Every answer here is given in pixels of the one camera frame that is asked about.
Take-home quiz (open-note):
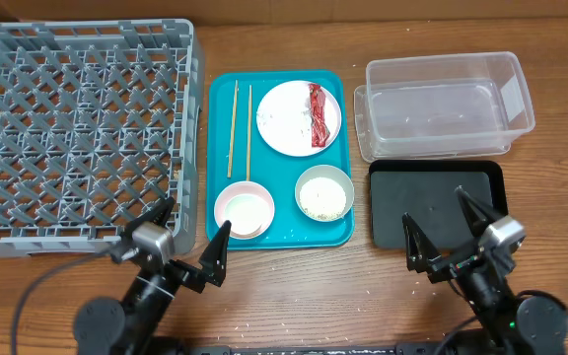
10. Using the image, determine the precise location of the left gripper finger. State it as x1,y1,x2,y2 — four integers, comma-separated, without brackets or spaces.
199,220,232,287
124,197,176,237

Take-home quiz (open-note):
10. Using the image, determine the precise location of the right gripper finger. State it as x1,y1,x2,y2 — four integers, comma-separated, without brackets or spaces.
455,185,504,238
401,213,441,273

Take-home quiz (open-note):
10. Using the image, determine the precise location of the grey bowl with rice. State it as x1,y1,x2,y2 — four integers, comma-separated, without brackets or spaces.
295,165,354,223

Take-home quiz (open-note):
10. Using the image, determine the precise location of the red snack wrapper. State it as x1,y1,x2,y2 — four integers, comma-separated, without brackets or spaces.
309,83,330,148

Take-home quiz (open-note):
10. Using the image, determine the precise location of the white paper cup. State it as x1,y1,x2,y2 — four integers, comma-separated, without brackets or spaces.
224,193,270,239

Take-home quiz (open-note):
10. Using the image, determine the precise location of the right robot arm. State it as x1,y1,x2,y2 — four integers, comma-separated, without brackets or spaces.
401,186,568,354

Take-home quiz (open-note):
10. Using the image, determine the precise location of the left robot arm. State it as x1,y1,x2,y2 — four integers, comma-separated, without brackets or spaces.
73,197,232,355

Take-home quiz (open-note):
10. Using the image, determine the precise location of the grey dishwasher rack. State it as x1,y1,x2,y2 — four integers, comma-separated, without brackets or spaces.
0,19,204,257

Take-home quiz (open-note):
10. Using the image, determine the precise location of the black rectangular tray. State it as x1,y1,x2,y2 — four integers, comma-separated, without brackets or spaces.
369,160,508,250

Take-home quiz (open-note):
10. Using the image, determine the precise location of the pink shallow bowl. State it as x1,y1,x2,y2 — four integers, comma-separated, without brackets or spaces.
214,180,275,240

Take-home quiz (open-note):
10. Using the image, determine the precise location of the teal serving tray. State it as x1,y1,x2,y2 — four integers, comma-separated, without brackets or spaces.
206,69,355,250

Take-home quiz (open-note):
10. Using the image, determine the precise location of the left wooden chopstick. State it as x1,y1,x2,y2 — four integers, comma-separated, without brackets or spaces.
227,80,239,178

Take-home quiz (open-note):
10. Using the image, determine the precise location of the wooden chopstick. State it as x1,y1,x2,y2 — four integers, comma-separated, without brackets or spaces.
227,80,239,178
246,85,252,181

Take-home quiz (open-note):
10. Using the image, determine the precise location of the clear plastic bin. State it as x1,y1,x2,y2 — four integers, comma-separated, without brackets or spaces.
353,51,535,163

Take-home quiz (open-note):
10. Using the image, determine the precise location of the right wooden chopstick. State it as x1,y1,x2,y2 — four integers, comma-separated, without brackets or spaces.
246,85,252,181

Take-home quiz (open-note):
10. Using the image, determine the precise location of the white round plate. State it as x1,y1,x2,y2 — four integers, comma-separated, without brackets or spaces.
256,80,342,157

